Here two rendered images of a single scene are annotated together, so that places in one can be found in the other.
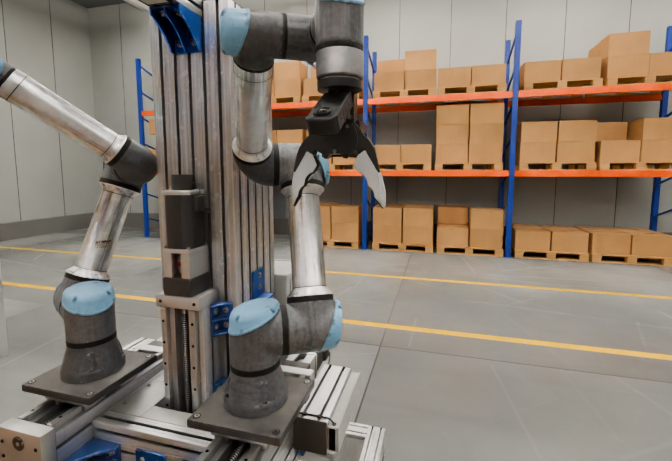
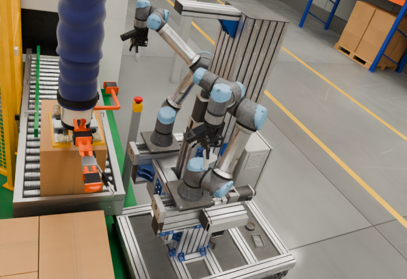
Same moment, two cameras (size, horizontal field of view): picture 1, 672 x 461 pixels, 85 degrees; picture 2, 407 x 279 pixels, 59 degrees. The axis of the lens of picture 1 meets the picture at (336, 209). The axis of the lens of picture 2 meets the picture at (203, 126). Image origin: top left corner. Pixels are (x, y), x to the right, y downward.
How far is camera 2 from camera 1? 1.23 m
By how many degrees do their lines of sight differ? 46
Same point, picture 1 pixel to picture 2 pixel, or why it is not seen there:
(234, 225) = not seen: hidden behind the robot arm
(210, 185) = not seen: hidden behind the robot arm
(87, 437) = (149, 162)
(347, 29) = (212, 109)
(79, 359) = (155, 135)
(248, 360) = (186, 179)
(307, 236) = (231, 149)
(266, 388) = (189, 192)
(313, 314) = (214, 181)
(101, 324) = (165, 128)
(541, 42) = not seen: outside the picture
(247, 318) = (191, 165)
